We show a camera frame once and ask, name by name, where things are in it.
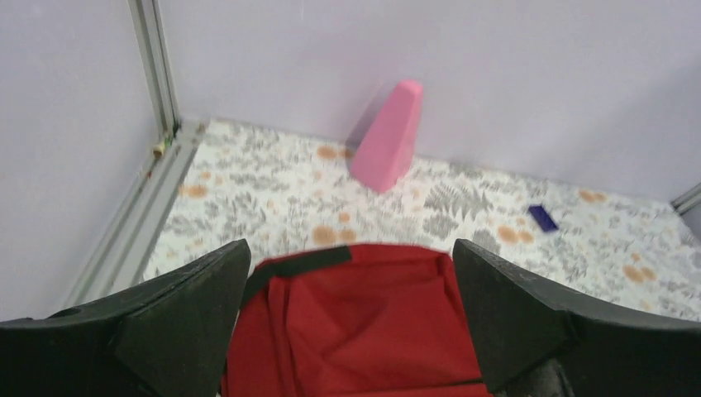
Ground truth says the aluminium frame post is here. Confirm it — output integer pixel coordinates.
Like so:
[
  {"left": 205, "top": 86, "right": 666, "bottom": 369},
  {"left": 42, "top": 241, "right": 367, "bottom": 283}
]
[{"left": 127, "top": 0, "right": 181, "bottom": 141}]

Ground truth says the floral table mat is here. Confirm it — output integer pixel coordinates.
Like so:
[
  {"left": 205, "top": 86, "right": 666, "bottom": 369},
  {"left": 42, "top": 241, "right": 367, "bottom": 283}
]
[{"left": 144, "top": 121, "right": 700, "bottom": 321}]

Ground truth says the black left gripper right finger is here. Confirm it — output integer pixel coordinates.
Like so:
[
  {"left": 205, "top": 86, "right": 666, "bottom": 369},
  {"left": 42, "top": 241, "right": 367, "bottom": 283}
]
[{"left": 452, "top": 239, "right": 700, "bottom": 396}]

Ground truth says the small purple eraser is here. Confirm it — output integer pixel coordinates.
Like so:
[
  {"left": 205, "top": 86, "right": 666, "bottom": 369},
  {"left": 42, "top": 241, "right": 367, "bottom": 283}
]
[{"left": 527, "top": 204, "right": 559, "bottom": 233}]

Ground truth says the pink cone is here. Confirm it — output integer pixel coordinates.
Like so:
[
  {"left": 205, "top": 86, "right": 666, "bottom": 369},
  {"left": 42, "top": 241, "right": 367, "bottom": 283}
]
[{"left": 350, "top": 79, "right": 423, "bottom": 193}]

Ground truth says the red student backpack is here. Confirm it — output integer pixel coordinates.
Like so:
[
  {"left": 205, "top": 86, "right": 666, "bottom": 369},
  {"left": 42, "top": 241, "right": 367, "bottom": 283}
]
[{"left": 220, "top": 244, "right": 488, "bottom": 396}]

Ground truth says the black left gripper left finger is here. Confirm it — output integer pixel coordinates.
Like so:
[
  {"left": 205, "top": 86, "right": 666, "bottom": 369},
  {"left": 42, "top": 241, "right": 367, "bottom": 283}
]
[{"left": 1, "top": 240, "right": 251, "bottom": 396}]

